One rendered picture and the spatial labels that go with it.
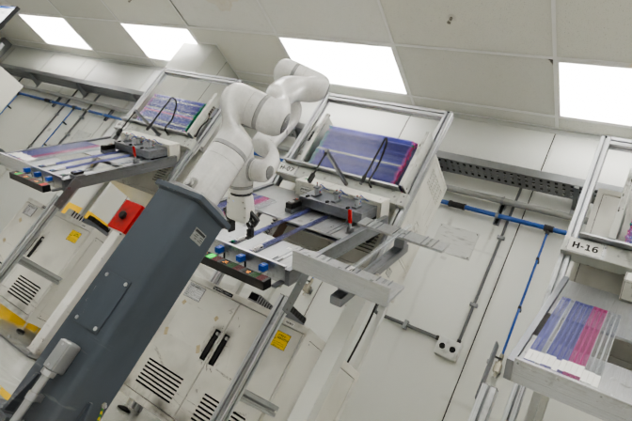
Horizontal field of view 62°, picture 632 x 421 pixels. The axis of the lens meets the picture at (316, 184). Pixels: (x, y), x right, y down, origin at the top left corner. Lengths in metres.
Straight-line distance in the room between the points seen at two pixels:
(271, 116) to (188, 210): 0.39
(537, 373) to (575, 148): 2.94
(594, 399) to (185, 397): 1.46
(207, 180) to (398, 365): 2.45
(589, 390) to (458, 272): 2.40
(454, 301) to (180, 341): 2.04
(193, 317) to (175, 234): 0.96
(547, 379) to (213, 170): 1.07
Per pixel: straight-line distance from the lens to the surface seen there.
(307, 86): 1.94
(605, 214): 2.50
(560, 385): 1.56
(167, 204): 1.54
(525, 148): 4.35
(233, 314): 2.28
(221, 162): 1.58
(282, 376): 2.09
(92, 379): 1.49
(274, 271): 1.90
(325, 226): 2.25
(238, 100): 1.68
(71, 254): 3.08
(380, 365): 3.75
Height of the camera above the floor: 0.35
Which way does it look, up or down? 21 degrees up
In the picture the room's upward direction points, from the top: 30 degrees clockwise
